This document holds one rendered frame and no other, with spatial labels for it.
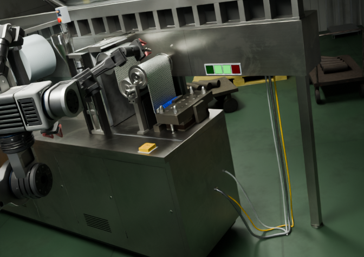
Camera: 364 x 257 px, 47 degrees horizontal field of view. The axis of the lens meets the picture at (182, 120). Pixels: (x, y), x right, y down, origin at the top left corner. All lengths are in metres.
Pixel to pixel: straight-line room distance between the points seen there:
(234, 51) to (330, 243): 1.37
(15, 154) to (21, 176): 0.10
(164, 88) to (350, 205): 1.58
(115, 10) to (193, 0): 0.63
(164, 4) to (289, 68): 0.87
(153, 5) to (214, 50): 0.50
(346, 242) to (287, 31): 1.40
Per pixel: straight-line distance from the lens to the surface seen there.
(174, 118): 2.44
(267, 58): 2.42
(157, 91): 2.58
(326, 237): 2.99
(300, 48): 2.34
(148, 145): 2.38
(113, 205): 2.84
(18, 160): 1.78
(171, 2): 2.66
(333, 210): 3.23
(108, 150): 2.53
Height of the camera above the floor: 1.87
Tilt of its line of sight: 21 degrees down
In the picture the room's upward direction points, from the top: 12 degrees counter-clockwise
